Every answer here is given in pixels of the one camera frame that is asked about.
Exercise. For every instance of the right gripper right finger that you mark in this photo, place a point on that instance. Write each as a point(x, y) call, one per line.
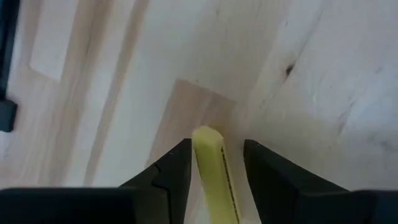
point(273, 186)

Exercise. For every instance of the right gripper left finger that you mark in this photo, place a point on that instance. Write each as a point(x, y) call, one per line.
point(168, 186)

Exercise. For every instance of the yellow eraser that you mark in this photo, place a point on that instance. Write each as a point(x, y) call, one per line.
point(211, 174)

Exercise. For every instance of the black aluminium table frame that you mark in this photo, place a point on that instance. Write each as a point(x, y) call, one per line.
point(7, 46)

